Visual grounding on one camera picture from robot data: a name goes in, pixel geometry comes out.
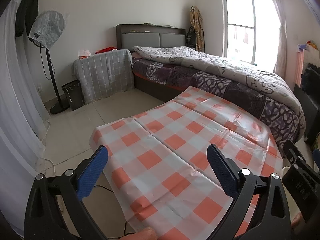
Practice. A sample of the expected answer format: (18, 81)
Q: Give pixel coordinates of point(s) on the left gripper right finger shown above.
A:
(259, 209)

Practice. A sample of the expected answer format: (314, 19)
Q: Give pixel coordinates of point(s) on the white patterned duvet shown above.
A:
(266, 83)

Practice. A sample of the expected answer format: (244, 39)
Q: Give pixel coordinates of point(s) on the plaid garment on rack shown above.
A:
(196, 23)

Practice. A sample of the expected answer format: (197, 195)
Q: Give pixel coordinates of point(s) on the grey checked covered nightstand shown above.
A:
(102, 75)

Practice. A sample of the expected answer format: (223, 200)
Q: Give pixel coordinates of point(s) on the left hand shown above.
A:
(145, 234)

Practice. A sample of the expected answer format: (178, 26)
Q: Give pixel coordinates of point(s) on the small black bin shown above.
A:
(73, 93)

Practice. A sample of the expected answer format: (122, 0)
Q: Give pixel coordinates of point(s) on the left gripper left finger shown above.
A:
(43, 217)

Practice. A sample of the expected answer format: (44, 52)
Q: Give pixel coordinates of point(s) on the window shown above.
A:
(252, 32)

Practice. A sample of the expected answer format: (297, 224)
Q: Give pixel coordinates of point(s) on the red white checkered tablecloth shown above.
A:
(158, 168)

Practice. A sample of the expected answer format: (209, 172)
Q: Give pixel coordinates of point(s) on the bed with purple sheet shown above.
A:
(166, 81)

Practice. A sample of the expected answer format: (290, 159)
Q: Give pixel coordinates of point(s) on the right hand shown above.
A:
(298, 222)

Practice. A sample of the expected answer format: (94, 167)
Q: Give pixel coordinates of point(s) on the standing fan with cover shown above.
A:
(45, 31)

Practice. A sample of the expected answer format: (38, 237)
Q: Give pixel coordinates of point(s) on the black dresser with clutter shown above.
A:
(307, 88)

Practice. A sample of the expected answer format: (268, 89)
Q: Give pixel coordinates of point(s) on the grey padded headboard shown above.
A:
(149, 35)

